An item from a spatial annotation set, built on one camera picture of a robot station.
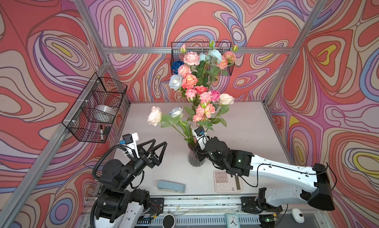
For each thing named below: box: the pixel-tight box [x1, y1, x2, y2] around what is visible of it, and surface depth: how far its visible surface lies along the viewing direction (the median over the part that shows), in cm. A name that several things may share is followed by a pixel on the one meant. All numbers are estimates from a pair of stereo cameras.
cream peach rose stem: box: [147, 106, 193, 146], surface depth 61 cm
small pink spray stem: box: [192, 100, 216, 133], surface depth 60 cm
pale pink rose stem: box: [198, 91, 213, 105], surface depth 62 cm
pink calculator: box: [213, 169, 243, 193], surface depth 80 cm
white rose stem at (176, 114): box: [168, 107, 193, 145], surface depth 64 cm
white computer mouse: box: [291, 207, 305, 224], surface depth 71 cm
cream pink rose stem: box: [210, 93, 235, 128], surface depth 65 cm
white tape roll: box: [94, 104, 117, 124], surface depth 74 cm
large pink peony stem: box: [177, 43, 201, 77], surface depth 65 cm
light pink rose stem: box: [185, 88, 198, 102], surface depth 68 cm
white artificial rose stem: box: [168, 74, 183, 91], surface depth 69 cm
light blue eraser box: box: [156, 179, 186, 194], surface depth 79 cm
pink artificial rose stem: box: [193, 85, 208, 95], surface depth 70 cm
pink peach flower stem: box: [223, 44, 239, 68], surface depth 75 cm
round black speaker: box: [161, 214, 176, 228], surface depth 67 cm
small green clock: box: [226, 213, 240, 228], surface depth 70 cm
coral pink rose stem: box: [181, 73, 199, 90], surface depth 67 cm
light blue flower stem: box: [191, 39, 228, 90], surface depth 71 cm
